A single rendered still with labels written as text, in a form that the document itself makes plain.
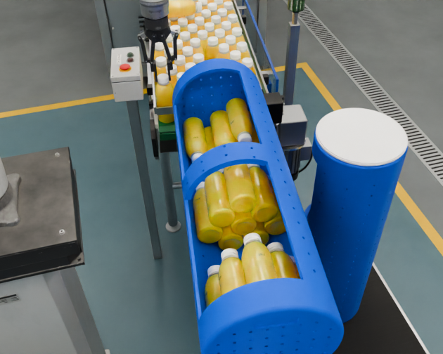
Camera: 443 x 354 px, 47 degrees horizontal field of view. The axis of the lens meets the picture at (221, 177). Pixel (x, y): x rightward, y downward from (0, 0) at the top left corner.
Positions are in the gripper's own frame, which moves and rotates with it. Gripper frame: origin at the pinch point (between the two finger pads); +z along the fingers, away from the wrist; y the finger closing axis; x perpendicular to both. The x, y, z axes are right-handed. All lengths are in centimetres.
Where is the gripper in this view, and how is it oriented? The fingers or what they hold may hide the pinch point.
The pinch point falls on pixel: (162, 70)
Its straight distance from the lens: 177.6
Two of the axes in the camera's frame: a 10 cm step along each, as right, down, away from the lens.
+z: 0.2, 7.3, 6.9
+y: 9.9, -1.1, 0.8
